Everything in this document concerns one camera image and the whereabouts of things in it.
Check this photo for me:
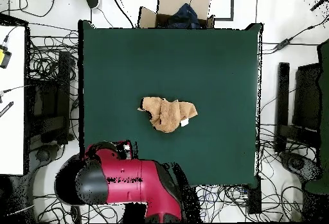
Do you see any black flat panel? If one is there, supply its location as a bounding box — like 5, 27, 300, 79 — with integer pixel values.
292, 63, 322, 132

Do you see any tan terry towel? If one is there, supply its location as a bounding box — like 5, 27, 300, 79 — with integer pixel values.
137, 96, 199, 134

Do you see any open cardboard box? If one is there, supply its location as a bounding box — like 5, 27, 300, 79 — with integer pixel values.
138, 0, 215, 29

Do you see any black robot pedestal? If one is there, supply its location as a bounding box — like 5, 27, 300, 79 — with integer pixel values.
122, 202, 147, 223

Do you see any black floor equipment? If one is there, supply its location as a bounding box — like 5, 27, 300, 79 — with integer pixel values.
35, 144, 61, 162

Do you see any black floor box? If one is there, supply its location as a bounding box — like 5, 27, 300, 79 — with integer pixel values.
247, 176, 262, 215

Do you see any black upright bar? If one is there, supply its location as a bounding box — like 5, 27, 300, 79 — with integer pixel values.
274, 62, 290, 154

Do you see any black and blue cable tangle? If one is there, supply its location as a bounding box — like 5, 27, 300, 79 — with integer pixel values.
196, 185, 249, 222

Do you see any black cable bundle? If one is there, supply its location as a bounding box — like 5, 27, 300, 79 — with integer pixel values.
258, 125, 319, 222

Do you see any black equipment stand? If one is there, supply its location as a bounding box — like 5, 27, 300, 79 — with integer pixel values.
26, 51, 72, 146

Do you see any dark green table cloth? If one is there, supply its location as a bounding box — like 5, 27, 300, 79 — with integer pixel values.
78, 19, 263, 187

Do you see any black rounded floor base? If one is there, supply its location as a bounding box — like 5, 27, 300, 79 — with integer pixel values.
279, 151, 323, 182

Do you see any black power adapter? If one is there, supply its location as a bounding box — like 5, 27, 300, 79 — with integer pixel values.
276, 38, 291, 51

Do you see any black striped strip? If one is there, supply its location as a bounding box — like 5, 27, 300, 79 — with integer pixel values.
0, 101, 14, 118

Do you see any dark blue garment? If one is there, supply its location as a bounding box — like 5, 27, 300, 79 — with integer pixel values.
166, 3, 202, 29

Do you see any white side table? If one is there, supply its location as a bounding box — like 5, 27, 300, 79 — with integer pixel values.
0, 24, 26, 176

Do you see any yellow and black device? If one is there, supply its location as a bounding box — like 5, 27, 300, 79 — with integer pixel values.
0, 44, 13, 69

